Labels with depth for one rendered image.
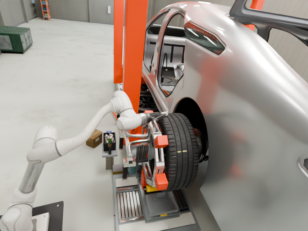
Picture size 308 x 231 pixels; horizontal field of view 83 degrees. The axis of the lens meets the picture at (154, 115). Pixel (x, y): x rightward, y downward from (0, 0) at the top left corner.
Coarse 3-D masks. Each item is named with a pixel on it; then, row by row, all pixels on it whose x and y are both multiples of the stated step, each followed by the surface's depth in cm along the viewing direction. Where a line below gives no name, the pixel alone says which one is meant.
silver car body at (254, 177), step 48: (240, 0) 135; (144, 48) 342; (192, 48) 146; (240, 48) 103; (192, 96) 143; (240, 96) 93; (288, 96) 72; (240, 144) 93; (288, 144) 69; (240, 192) 94; (288, 192) 70
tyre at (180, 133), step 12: (168, 120) 137; (180, 120) 138; (168, 132) 127; (180, 132) 129; (192, 132) 132; (180, 144) 126; (192, 144) 127; (168, 156) 123; (180, 156) 123; (192, 156) 126; (168, 168) 124; (180, 168) 124; (192, 168) 127; (168, 180) 126; (180, 180) 129; (192, 180) 132
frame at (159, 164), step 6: (144, 126) 162; (150, 126) 137; (156, 126) 137; (156, 132) 130; (156, 150) 125; (162, 150) 126; (156, 156) 124; (162, 156) 125; (144, 162) 170; (156, 162) 123; (162, 162) 124; (144, 168) 164; (156, 168) 124; (162, 168) 125; (144, 174) 162; (150, 174) 159; (150, 180) 142
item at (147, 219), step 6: (138, 180) 206; (138, 186) 206; (144, 198) 189; (144, 204) 183; (144, 210) 176; (144, 216) 176; (156, 216) 172; (162, 216) 174; (168, 216) 176; (174, 216) 179
